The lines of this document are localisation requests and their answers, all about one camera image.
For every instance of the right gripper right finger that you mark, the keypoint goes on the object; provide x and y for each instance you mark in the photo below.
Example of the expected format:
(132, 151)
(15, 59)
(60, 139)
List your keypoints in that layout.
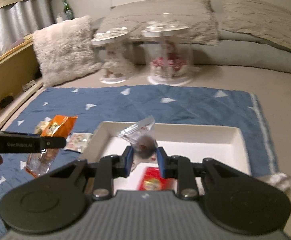
(181, 169)

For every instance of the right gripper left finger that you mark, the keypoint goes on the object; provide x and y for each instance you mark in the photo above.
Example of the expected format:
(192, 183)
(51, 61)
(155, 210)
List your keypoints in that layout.
(109, 168)

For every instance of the red square snack packet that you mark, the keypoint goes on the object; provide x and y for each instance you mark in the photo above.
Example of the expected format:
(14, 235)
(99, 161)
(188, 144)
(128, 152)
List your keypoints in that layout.
(153, 181)

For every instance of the beige printed snack packet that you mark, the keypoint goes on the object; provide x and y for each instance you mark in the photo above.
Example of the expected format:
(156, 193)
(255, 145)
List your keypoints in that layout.
(78, 142)

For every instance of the dark round snack clear wrapper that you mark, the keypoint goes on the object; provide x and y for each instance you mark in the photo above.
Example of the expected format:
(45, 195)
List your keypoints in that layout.
(141, 137)

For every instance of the orange long snack pack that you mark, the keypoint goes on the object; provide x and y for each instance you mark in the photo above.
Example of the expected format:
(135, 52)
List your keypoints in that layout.
(54, 134)

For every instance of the black object on shelf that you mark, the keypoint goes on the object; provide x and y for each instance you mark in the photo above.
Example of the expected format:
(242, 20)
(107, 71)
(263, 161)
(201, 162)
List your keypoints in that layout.
(6, 101)

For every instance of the cream gold-print snack bag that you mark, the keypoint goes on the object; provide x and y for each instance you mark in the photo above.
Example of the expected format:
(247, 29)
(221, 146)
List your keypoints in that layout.
(41, 127)

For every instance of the white cardboard tray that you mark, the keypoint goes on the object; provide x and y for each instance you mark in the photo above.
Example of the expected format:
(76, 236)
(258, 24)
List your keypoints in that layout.
(196, 142)

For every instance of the small figurine on shelf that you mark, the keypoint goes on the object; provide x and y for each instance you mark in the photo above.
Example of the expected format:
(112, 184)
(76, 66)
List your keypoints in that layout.
(28, 85)

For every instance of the wooden bed-side shelf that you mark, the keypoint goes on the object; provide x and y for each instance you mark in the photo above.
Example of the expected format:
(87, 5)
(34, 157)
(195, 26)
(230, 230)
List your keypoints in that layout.
(18, 66)

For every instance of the white fluffy pillow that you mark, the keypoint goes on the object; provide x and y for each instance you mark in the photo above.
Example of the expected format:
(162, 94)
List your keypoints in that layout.
(64, 51)

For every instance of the clear case red doll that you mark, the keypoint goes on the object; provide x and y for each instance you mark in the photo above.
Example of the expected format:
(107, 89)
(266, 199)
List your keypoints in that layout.
(168, 53)

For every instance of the clear case white doll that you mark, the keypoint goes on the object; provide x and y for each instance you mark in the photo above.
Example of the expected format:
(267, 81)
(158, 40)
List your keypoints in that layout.
(113, 49)

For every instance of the grey window curtain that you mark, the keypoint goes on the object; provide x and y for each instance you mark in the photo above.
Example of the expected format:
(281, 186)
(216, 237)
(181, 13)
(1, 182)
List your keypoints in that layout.
(23, 18)

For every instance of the grey folded duvet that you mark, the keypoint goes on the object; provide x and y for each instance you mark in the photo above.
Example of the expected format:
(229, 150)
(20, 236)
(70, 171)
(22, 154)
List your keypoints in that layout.
(237, 49)

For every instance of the green glass bottle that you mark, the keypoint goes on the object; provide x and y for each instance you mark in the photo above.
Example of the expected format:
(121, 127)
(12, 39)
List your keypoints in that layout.
(67, 10)

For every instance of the beige flat pillow left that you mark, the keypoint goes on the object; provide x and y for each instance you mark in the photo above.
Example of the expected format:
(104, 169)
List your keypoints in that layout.
(196, 14)

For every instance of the beige flat pillow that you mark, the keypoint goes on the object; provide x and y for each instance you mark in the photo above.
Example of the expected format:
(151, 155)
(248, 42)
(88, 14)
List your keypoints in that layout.
(196, 14)
(259, 19)

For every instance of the beige flat pillow right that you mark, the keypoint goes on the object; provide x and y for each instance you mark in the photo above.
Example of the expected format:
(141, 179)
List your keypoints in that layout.
(259, 19)

